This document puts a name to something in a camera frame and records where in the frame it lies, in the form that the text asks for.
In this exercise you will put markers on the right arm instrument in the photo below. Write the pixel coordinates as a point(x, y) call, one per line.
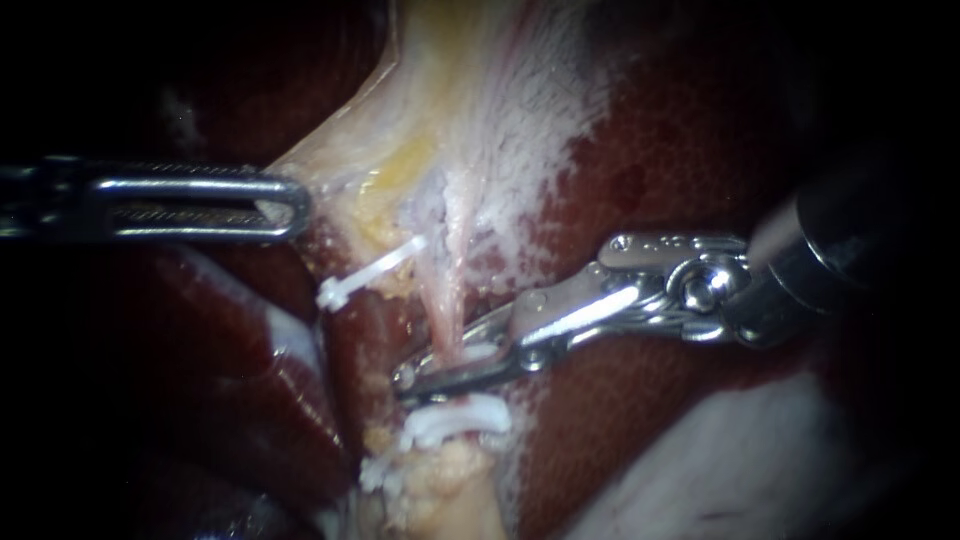
point(660, 289)

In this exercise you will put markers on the left arm instrument jaw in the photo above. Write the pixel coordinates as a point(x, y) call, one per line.
point(187, 169)
point(187, 184)

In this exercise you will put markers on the right arm instrument jaw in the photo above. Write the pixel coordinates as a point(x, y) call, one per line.
point(480, 327)
point(465, 381)

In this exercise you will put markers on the left arm instrument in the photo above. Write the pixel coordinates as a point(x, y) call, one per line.
point(52, 199)

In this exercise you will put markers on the white clip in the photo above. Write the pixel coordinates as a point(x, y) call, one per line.
point(480, 351)
point(457, 418)
point(367, 274)
point(375, 474)

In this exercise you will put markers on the gallbladder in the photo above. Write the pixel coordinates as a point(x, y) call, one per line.
point(375, 135)

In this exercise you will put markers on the dark right arm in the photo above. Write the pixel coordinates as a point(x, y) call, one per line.
point(862, 225)

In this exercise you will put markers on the thin tube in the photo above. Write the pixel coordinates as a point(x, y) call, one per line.
point(448, 307)

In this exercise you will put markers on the dark red liver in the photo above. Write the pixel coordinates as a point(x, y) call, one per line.
point(675, 150)

